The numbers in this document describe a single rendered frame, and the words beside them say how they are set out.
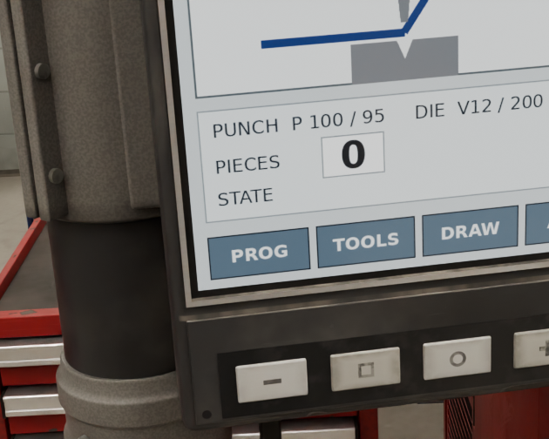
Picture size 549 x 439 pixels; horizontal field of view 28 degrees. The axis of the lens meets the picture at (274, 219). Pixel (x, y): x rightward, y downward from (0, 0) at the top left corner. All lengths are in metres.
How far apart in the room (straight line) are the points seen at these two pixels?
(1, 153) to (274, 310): 5.18
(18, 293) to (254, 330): 0.96
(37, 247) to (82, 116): 1.04
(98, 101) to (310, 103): 0.15
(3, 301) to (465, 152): 1.01
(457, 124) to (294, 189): 0.09
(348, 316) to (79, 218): 0.18
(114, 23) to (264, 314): 0.19
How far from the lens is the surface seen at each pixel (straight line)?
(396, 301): 0.57
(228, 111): 0.53
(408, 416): 3.11
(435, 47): 0.54
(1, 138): 5.70
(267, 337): 0.57
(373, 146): 0.55
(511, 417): 1.35
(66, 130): 0.65
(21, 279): 1.56
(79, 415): 0.73
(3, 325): 1.40
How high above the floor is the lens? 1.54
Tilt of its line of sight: 19 degrees down
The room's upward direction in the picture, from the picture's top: 4 degrees counter-clockwise
